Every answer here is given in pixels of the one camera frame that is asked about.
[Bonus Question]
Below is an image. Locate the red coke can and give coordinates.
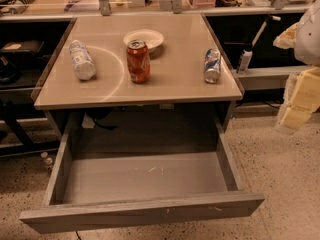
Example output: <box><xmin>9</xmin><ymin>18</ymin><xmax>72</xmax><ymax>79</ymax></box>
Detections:
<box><xmin>126</xmin><ymin>40</ymin><xmax>150</xmax><ymax>84</ymax></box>

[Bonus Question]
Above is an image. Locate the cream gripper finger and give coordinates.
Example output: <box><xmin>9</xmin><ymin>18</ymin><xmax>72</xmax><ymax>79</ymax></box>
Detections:
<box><xmin>273</xmin><ymin>23</ymin><xmax>297</xmax><ymax>49</ymax></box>
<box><xmin>275</xmin><ymin>67</ymin><xmax>320</xmax><ymax>135</ymax></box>

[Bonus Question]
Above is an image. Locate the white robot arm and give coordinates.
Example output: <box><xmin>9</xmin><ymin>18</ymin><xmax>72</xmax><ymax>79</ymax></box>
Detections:
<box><xmin>273</xmin><ymin>0</ymin><xmax>320</xmax><ymax>135</ymax></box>

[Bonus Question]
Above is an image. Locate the grey cabinet with tan top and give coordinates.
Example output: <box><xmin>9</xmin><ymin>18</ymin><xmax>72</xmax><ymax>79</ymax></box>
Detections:
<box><xmin>35</xmin><ymin>14</ymin><xmax>242</xmax><ymax>154</ymax></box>

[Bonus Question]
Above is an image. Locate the grey open top drawer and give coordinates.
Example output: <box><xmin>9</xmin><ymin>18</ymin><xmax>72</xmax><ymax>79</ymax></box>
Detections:
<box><xmin>20</xmin><ymin>113</ymin><xmax>264</xmax><ymax>234</ymax></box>

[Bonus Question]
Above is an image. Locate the blue silver can lying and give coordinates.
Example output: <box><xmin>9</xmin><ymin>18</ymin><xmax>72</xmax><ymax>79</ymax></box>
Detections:
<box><xmin>204</xmin><ymin>48</ymin><xmax>221</xmax><ymax>84</ymax></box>

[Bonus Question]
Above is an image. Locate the white paper bowl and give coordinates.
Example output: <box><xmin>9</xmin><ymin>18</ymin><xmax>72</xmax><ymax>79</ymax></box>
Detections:
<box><xmin>123</xmin><ymin>29</ymin><xmax>164</xmax><ymax>53</ymax></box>

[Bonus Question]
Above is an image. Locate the small clear bottle on floor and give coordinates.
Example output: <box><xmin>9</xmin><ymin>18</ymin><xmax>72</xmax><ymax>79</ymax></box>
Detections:
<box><xmin>40</xmin><ymin>152</ymin><xmax>54</xmax><ymax>172</ymax></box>

